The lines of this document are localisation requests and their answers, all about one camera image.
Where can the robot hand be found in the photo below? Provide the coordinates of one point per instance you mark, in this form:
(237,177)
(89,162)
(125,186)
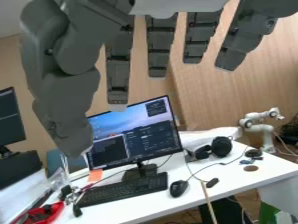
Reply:
(66,66)

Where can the computer monitor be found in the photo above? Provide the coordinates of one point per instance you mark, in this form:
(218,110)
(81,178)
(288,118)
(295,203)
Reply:
(137,133)
(8,116)

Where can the black case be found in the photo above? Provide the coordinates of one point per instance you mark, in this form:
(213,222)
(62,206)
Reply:
(17,168)

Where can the black keyboard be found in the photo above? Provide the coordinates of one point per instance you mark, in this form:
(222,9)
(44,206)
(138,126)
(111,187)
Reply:
(123,190)

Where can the black headphones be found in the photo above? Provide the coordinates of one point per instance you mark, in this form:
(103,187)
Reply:
(221,146)

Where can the red tray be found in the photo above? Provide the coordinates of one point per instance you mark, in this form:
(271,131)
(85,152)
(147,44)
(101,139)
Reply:
(40,213)

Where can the black computer mouse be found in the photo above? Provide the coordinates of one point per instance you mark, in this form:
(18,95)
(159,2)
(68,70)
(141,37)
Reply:
(178,188)

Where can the small white jointed device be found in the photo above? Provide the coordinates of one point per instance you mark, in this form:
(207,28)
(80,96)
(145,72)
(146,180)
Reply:
(263,130)

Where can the white desk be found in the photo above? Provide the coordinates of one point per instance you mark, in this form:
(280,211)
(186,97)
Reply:
(230,176)

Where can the thin stick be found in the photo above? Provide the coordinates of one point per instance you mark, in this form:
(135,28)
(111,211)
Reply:
(209,203)

